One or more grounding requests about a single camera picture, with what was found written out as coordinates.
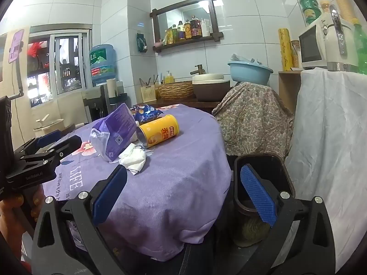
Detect dark brown trash bin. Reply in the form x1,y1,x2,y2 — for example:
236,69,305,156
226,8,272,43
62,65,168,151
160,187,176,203
233,154,296,248

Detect clear plastic bag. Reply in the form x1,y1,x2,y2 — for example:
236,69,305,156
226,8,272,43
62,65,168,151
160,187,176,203
231,53,261,65

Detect paisley floral cloth cover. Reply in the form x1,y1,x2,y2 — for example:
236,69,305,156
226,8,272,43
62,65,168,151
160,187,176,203
211,82,294,161

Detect purple floral tablecloth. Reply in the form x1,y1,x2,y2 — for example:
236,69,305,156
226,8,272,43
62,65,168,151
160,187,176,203
43,103,233,262

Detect green wall packet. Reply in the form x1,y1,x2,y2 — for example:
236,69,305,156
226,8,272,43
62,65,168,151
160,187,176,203
136,33,148,52

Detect cream cooking pot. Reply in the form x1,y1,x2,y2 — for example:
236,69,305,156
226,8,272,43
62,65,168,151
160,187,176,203
33,115,64,134

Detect water dispenser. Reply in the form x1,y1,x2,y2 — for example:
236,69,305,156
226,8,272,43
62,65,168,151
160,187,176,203
83,85,128,122

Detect dark wooden counter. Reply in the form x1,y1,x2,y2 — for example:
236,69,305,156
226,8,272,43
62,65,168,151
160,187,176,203
135,99,221,115

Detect purple plastic packet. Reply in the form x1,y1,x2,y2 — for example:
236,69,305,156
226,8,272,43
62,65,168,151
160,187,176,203
90,103,139,162

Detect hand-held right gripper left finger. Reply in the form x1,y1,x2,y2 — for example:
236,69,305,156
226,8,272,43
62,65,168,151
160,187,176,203
31,165,150,275

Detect sliding window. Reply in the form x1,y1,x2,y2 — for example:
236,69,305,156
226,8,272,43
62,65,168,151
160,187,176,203
27,29,92,108

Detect cream chopstick holder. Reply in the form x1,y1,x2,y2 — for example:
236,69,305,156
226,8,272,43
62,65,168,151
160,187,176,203
139,74,159,103

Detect green plastic bottle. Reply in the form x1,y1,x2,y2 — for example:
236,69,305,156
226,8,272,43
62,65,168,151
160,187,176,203
353,19,367,75

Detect glass storage jar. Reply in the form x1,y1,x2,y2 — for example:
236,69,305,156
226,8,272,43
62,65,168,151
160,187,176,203
291,40,300,71

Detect person's left hand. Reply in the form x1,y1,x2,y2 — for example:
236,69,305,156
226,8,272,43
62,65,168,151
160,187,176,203
0,193,44,261

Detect brown and cream rice cooker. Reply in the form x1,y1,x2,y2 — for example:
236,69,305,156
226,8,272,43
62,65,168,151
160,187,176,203
192,74,231,102

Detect blue water jug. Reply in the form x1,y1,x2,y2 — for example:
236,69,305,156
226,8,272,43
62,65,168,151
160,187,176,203
90,44,117,87

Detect yellow chips can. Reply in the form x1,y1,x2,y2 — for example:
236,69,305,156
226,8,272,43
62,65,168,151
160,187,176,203
136,115,180,149

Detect yellow wrap roll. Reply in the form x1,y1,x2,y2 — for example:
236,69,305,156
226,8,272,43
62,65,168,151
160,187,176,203
278,28,293,72

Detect red artificial flower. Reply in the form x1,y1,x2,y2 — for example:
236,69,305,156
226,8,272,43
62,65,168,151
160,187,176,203
29,41,43,59

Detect wicker basket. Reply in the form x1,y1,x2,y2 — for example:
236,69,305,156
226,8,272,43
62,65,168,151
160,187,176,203
157,82,195,101

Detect person's dark jeans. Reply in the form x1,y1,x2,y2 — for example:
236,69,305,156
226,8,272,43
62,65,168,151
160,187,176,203
183,241,233,275

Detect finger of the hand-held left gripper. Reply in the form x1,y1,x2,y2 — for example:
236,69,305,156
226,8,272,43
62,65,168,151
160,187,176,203
17,135,83,166
13,130,62,154

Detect white microwave oven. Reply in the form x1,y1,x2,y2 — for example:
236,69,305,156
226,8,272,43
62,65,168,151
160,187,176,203
298,23,330,70
324,4,360,72

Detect blue foil chips bag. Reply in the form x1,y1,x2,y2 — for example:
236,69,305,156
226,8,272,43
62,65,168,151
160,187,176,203
130,104,164,125

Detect white tissue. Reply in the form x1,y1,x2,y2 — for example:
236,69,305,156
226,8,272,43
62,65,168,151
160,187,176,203
118,143,148,176

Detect light blue plastic basin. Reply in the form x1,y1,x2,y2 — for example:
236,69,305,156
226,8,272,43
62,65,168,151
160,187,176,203
228,60,274,83

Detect light wooden shelf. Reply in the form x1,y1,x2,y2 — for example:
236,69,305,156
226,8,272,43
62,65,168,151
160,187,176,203
278,69,303,115

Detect purple phone on stand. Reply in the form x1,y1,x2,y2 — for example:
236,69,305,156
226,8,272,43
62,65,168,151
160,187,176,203
6,29,26,101

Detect row of condiment bottles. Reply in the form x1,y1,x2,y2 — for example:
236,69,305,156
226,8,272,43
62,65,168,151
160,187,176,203
162,16,211,46

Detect wooden framed mirror shelf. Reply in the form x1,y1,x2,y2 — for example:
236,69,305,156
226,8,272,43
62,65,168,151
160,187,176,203
150,0,224,52

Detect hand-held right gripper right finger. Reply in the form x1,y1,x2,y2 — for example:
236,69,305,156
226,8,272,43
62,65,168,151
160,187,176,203
239,164,336,275

